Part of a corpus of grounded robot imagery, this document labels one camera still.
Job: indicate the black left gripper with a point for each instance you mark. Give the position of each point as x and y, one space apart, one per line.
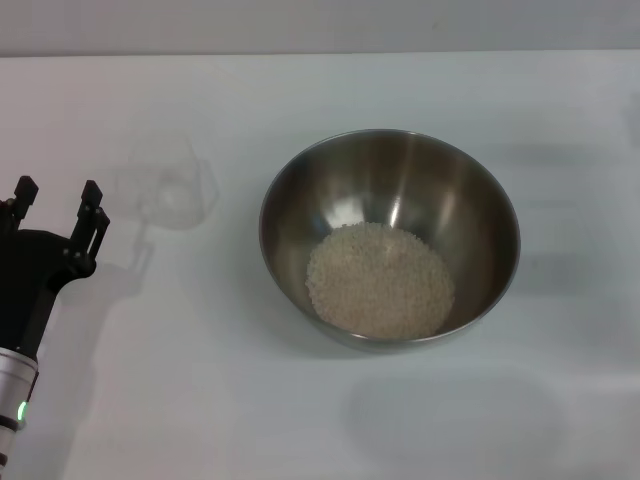
30 280

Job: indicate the clear plastic measuring cup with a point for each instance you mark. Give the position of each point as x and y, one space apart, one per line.
175 200

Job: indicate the white rice grains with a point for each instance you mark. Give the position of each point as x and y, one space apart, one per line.
380 280

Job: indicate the stainless steel bowl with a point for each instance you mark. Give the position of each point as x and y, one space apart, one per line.
450 200

